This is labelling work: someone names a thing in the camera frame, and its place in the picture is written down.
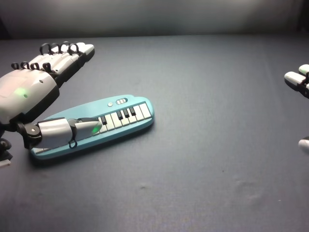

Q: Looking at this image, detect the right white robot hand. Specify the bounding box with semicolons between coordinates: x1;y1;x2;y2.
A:
284;63;309;155

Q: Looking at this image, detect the light blue toy piano keyboard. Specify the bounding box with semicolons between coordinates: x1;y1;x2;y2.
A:
30;94;155;160

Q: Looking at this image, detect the grey tablecloth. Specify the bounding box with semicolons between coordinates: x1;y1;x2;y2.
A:
0;33;309;232

